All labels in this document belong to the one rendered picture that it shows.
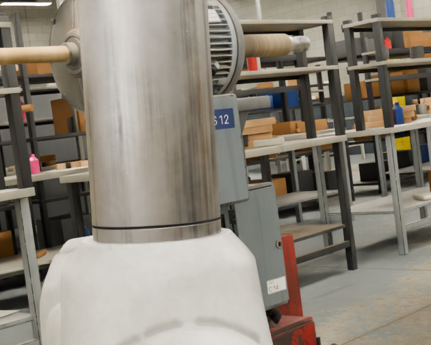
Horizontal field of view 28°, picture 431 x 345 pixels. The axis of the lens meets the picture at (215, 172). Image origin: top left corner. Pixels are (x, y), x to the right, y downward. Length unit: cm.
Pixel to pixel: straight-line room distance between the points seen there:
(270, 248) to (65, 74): 57
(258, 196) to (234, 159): 27
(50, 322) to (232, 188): 79
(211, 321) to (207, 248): 5
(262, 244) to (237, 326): 122
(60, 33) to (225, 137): 48
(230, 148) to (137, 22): 95
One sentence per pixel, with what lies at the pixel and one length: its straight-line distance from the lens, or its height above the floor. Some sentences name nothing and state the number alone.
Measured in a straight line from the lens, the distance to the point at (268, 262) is 184.
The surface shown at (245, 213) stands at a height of 88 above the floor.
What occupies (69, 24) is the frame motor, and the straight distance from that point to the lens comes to 182.
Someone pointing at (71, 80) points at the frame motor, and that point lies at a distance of 182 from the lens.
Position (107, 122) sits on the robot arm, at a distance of 63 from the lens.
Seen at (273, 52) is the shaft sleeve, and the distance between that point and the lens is 218.
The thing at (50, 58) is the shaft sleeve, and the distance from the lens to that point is 174.
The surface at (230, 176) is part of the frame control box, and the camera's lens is 155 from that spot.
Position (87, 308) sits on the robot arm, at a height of 95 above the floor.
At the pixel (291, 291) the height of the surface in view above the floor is 66.
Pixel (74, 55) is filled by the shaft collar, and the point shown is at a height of 124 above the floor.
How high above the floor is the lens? 106
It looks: 3 degrees down
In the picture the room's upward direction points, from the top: 8 degrees counter-clockwise
